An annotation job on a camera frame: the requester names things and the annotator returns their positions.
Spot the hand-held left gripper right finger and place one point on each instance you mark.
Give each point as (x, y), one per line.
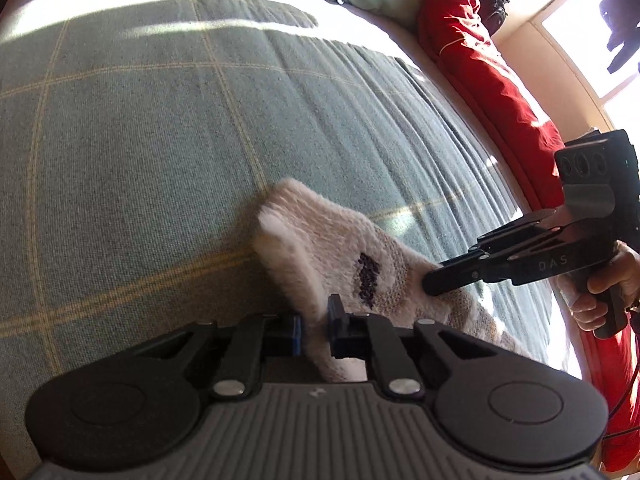
(336, 322)

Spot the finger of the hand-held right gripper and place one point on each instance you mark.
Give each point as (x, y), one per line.
(450, 277)
(515, 235)

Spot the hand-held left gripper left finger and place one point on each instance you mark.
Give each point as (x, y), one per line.
(295, 335)

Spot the white fuzzy sweater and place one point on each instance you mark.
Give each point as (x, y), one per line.
(325, 250)

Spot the black hanging clothes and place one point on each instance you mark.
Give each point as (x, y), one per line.
(622, 15)

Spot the person's right hand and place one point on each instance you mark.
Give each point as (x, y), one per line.
(631, 280)

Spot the red quilt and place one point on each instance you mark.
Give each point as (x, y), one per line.
(490, 85)

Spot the black backpack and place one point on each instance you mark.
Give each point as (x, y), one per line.
(492, 7)

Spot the green plaid bed sheet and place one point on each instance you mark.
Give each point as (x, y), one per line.
(150, 135)

